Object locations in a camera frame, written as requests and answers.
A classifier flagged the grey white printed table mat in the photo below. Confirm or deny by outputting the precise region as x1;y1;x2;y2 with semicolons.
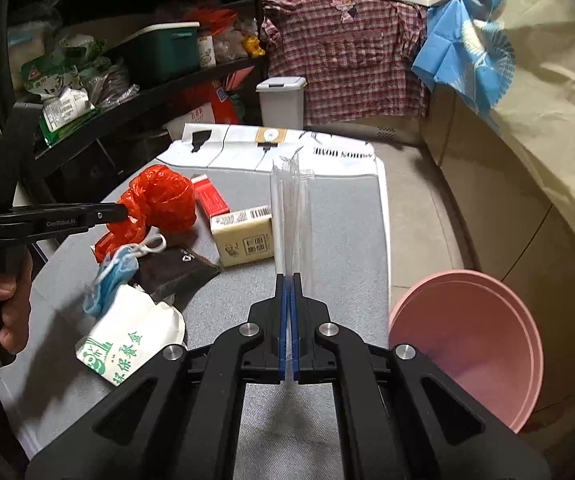
0;122;393;461

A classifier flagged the clear plastic wrapper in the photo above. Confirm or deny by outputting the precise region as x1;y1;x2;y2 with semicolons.
270;152;316;296

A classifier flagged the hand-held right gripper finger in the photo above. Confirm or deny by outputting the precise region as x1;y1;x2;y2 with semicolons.
293;274;551;480
25;273;293;480

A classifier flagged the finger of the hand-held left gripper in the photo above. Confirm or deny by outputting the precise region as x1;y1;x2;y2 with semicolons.
88;201;131;226

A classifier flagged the red plaid shirt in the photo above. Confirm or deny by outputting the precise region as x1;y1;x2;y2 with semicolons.
260;0;431;123

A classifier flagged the white lidded bin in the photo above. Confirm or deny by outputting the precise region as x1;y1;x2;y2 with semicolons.
256;76;309;131

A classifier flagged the red box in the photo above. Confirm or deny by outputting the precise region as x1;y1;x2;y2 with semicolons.
190;173;231;217

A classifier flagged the dark brown packet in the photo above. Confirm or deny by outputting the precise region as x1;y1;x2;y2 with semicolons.
135;247;222;311

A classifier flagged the red orange bag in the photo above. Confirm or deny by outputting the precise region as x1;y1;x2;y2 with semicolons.
188;72;248;126

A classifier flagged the person's left hand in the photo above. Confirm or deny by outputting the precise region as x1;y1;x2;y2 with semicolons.
0;250;34;361

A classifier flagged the red plastic bag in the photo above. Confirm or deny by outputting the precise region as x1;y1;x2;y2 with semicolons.
92;164;199;265

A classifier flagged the blue wrapper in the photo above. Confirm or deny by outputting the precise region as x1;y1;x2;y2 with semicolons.
82;234;168;318

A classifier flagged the white paper bag green print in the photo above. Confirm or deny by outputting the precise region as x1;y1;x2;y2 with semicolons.
75;284;187;389

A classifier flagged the beige tissue pack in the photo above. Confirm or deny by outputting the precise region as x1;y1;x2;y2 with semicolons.
210;205;276;268

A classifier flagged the green storage box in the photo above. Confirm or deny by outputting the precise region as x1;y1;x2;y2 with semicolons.
125;21;201;86

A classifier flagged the cream cloth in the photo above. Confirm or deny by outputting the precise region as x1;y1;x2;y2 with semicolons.
467;0;575;281

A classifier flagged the green white snack bag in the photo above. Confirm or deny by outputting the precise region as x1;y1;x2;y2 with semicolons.
20;35;113;107
39;87;97;145

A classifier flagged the pink plastic bucket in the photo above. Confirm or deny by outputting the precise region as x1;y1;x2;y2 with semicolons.
388;270;544;435

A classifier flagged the clear bag of white items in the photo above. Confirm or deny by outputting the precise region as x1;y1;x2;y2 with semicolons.
215;12;248;64

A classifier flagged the blue patterned cloth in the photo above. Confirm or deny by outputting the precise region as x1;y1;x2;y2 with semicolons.
411;0;518;111

